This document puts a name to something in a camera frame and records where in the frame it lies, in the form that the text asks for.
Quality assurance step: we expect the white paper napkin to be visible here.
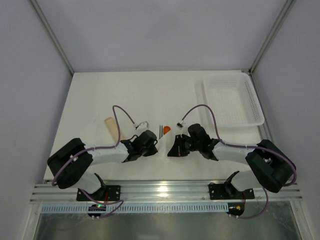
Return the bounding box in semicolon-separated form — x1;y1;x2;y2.
157;130;176;159

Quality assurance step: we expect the orange plastic spoon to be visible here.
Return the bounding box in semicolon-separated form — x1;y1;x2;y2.
163;125;171;135

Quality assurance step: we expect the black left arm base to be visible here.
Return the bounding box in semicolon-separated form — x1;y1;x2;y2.
76;184;121;202

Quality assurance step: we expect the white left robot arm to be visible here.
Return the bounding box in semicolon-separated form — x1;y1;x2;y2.
47;130;158;201

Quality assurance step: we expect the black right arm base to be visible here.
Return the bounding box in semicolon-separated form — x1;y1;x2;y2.
208;171;255;200

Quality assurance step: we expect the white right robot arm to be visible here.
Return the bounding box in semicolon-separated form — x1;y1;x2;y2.
167;123;297;199

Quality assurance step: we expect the beige utensil case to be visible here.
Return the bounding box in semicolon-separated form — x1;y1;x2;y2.
104;117;125;143

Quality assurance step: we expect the white perforated plastic basket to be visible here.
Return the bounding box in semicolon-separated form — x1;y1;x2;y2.
194;72;265;128

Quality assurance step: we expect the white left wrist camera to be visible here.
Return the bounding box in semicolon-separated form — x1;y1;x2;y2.
135;121;149;130

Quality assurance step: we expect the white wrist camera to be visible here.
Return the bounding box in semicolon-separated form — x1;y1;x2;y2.
135;121;149;130
176;120;186;130

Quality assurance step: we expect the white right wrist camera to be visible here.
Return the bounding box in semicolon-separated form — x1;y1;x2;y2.
176;120;186;130

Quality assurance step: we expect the slotted white cable duct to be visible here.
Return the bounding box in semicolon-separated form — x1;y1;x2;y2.
41;202;229;214

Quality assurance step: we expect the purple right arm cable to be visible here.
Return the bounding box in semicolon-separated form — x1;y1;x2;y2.
181;104;298;220

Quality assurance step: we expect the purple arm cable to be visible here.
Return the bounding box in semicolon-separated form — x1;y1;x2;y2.
181;104;298;220
51;104;138;226

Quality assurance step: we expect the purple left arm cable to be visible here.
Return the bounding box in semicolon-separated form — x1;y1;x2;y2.
51;104;138;226

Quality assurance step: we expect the aluminium front rail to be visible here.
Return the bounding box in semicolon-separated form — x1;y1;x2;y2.
29;179;303;203

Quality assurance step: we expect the right aluminium frame post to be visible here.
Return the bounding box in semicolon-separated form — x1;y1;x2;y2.
248;0;296;76

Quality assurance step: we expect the aluminium frame post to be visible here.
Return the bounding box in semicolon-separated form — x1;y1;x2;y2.
28;0;75;76
248;0;296;76

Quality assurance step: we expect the left aluminium frame post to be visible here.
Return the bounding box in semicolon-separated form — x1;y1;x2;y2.
28;0;75;76

